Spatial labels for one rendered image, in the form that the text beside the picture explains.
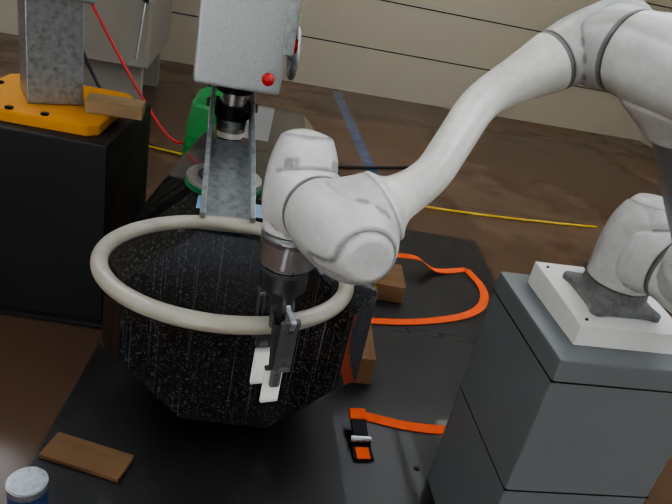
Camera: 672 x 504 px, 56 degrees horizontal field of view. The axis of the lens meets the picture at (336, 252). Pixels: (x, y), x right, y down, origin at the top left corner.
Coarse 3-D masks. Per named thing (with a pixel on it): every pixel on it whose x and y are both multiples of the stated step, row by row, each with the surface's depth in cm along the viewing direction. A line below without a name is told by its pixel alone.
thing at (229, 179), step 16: (256, 112) 177; (208, 128) 161; (208, 144) 156; (224, 144) 165; (240, 144) 166; (208, 160) 151; (224, 160) 160; (240, 160) 161; (208, 176) 153; (224, 176) 155; (240, 176) 156; (208, 192) 149; (224, 192) 150; (240, 192) 152; (208, 208) 145; (224, 208) 146; (240, 208) 147
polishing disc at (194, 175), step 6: (192, 168) 180; (198, 168) 181; (186, 174) 176; (192, 174) 176; (198, 174) 177; (192, 180) 173; (198, 180) 173; (258, 180) 182; (198, 186) 171; (258, 186) 178
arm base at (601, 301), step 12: (564, 276) 160; (576, 276) 158; (588, 276) 152; (576, 288) 155; (588, 288) 152; (600, 288) 149; (588, 300) 150; (600, 300) 149; (612, 300) 148; (624, 300) 147; (636, 300) 147; (600, 312) 146; (612, 312) 147; (624, 312) 148; (636, 312) 148; (648, 312) 149
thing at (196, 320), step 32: (128, 224) 126; (160, 224) 132; (192, 224) 137; (224, 224) 139; (256, 224) 140; (96, 256) 110; (128, 288) 101; (352, 288) 118; (160, 320) 98; (192, 320) 97; (224, 320) 98; (256, 320) 99; (320, 320) 106
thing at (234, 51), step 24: (216, 0) 148; (240, 0) 149; (264, 0) 150; (288, 0) 151; (216, 24) 151; (240, 24) 152; (264, 24) 152; (216, 48) 153; (240, 48) 154; (264, 48) 155; (216, 72) 156; (240, 72) 157; (264, 72) 158
